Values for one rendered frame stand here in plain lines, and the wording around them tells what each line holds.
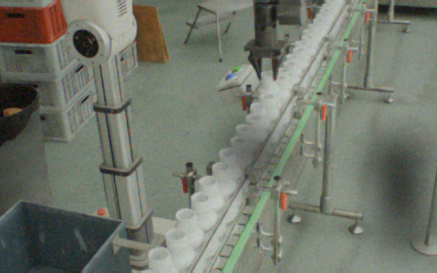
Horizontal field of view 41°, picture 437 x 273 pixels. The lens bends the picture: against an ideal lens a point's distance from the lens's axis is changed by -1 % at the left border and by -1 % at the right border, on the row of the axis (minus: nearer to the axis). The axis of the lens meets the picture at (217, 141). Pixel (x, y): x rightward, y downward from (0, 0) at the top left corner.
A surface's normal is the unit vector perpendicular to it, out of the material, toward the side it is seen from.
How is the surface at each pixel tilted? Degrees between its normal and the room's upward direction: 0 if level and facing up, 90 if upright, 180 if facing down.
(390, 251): 0
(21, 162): 94
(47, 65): 90
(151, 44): 99
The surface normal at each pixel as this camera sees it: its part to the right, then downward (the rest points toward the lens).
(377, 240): -0.04, -0.87
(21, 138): 0.76, 0.34
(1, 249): 0.94, 0.13
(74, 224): -0.34, 0.47
